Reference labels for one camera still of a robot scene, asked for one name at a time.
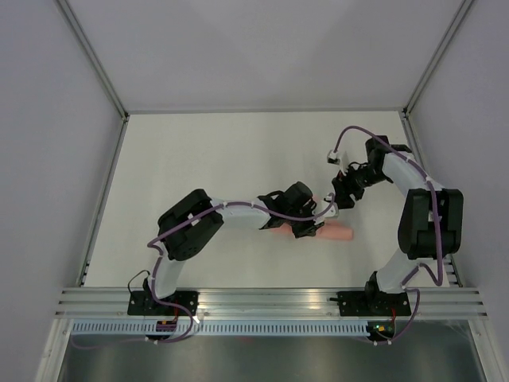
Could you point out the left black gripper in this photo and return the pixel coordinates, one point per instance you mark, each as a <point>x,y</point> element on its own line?
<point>310,230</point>

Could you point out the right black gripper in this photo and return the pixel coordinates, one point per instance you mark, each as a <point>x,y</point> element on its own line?
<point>343,188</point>

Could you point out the pink satin napkin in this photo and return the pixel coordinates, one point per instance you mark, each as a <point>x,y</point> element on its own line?
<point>332,230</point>

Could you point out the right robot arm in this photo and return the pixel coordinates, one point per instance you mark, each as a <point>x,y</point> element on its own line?
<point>430,226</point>

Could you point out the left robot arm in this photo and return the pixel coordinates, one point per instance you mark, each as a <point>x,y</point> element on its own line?
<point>186,228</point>

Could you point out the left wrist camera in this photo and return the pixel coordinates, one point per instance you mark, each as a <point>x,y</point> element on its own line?
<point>325,207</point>

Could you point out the back aluminium frame bar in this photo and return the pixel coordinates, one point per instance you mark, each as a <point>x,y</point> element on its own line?
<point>230,110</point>

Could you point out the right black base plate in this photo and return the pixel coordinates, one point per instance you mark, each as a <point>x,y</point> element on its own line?
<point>356,303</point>

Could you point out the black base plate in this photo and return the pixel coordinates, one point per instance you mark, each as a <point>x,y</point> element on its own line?
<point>142,304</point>
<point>356,303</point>

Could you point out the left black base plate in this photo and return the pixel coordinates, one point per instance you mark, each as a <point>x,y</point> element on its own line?
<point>142,304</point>

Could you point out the left side frame rail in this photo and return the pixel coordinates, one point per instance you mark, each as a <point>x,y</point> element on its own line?
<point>101,203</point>

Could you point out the right aluminium frame post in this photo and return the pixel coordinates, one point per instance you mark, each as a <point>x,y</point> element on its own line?
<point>442,48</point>

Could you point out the aluminium frame post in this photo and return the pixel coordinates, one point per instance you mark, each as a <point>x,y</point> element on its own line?
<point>442,48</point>
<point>78,32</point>

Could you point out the front aluminium rail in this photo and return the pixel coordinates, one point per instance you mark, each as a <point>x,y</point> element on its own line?
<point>445,303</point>

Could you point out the white slotted cable duct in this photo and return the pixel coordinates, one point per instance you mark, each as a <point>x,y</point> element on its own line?
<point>225,328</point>

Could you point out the left aluminium frame post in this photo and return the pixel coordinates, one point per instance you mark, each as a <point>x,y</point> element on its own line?
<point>78,32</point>

